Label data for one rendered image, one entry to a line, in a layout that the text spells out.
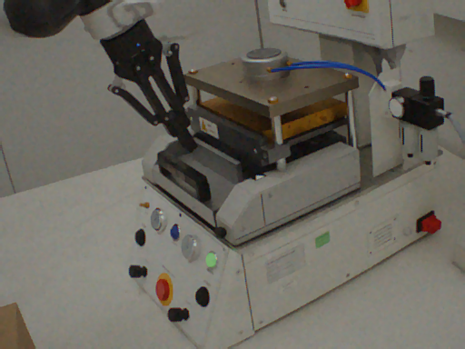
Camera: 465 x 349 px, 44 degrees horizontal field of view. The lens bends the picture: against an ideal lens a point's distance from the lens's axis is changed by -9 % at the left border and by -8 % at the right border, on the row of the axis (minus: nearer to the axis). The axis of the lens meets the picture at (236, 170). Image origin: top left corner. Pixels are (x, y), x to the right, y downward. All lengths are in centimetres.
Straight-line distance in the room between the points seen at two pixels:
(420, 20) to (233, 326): 59
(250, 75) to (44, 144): 166
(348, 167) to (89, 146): 174
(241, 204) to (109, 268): 44
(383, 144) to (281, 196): 23
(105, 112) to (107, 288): 145
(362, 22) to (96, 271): 71
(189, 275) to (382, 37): 50
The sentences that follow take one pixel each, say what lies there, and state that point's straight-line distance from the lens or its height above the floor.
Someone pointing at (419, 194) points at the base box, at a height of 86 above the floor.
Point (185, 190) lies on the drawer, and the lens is 100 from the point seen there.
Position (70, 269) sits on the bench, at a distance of 129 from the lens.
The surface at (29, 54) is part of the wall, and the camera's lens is 247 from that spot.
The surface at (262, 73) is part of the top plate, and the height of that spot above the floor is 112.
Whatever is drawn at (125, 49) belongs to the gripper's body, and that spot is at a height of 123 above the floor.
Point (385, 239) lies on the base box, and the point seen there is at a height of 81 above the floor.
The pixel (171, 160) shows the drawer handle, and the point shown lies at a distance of 101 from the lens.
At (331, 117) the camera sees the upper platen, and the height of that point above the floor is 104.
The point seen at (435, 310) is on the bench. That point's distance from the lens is 104.
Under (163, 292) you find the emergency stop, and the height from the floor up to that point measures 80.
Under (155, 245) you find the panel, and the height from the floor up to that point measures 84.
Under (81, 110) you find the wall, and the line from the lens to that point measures 254.
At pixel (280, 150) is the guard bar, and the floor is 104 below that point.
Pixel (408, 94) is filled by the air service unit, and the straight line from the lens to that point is 97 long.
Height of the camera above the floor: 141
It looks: 26 degrees down
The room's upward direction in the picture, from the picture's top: 8 degrees counter-clockwise
